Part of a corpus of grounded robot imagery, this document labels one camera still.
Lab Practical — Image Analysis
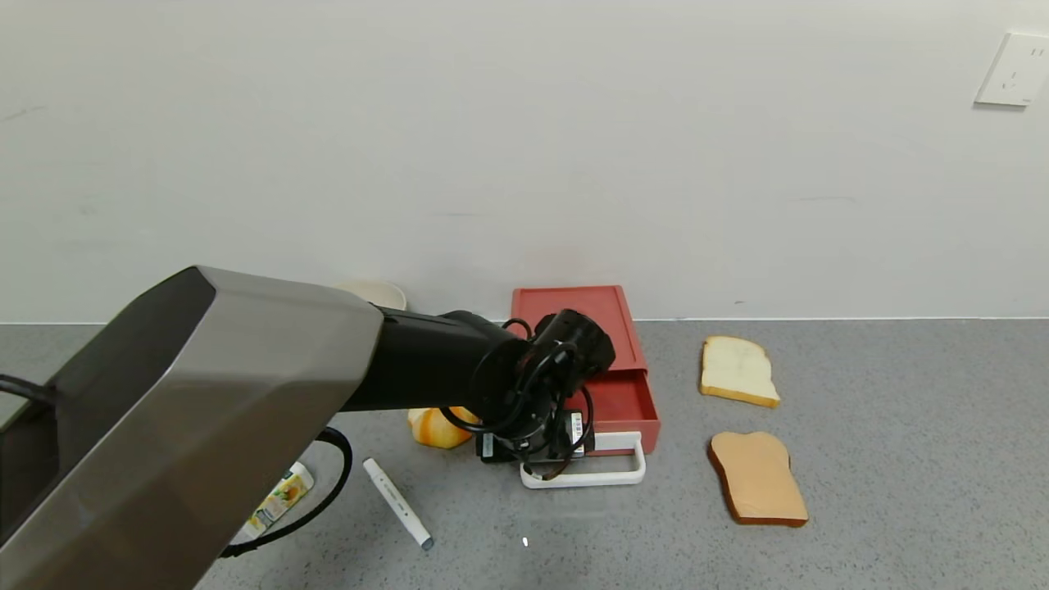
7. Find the black wrist cable bundle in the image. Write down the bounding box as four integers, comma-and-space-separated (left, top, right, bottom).
438, 318, 596, 482

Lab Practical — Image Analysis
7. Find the beige bowl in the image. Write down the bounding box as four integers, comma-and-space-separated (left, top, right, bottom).
336, 280, 408, 313

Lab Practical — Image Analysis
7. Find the white marker pen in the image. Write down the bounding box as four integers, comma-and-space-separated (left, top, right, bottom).
363, 457, 434, 551

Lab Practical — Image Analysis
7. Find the brown toast slice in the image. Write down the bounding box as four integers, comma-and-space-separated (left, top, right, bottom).
708, 431, 809, 528

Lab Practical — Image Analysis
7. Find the orange striped pumpkin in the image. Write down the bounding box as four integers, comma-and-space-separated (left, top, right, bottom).
407, 406, 481, 450

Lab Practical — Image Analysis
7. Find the small white drink carton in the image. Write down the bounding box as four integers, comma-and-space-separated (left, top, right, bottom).
234, 461, 316, 543

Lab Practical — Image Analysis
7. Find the white bread slice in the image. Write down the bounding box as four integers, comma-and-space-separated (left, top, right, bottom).
699, 335, 781, 409

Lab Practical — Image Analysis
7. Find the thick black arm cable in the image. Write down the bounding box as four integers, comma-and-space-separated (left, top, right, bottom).
218, 426, 354, 559

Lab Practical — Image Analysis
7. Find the white wall outlet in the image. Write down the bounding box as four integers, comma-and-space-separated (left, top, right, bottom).
974, 32, 1049, 107

